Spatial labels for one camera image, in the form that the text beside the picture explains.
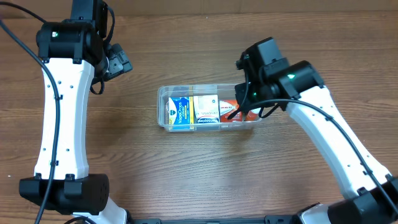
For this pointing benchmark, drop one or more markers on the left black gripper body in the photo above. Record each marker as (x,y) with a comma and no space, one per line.
(116,65)

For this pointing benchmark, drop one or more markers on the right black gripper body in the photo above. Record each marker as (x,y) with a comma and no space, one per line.
(256,95)

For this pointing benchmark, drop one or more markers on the orange bottle white cap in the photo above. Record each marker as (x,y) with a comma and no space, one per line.
(252,115)

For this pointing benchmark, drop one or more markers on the red cardboard box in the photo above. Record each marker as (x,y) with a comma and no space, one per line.
(228,107)

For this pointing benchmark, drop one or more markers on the white and navy box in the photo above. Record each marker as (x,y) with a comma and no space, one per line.
(206,108)

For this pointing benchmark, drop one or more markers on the blue yellow VapoDrops box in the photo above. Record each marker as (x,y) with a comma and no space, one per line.
(181,110)

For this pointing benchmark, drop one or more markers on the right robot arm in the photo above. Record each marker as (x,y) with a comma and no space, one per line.
(369,190)

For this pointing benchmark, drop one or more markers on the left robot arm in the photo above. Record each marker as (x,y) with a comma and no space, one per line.
(76,54)

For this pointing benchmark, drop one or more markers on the clear plastic container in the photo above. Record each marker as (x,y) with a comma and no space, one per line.
(224,92)

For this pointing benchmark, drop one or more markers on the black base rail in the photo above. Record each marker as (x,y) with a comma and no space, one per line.
(268,219)

